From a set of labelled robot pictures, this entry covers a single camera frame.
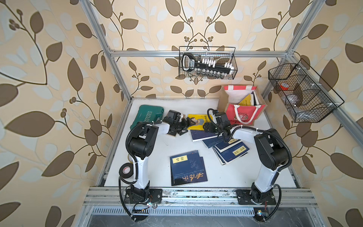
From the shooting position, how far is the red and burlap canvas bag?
2.90ft

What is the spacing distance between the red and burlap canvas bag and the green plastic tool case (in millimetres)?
488

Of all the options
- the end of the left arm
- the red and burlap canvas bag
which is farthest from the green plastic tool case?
the red and burlap canvas bag

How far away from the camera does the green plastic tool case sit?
104 cm
